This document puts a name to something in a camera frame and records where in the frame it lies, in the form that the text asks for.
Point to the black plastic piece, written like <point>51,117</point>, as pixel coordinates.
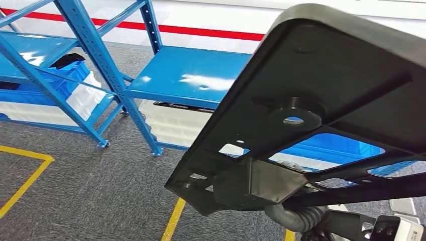
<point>68,61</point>

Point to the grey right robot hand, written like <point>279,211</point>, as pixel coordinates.
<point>281,218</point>

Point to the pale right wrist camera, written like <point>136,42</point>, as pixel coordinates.
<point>402,233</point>

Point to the blue steel shelf rack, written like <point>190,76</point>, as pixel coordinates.
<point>186,73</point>
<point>33,50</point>

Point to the blue plastic bin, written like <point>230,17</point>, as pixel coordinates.
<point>332,146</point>
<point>50,83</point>

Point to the black perforated plate part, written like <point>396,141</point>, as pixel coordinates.
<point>299,66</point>
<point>179,106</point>

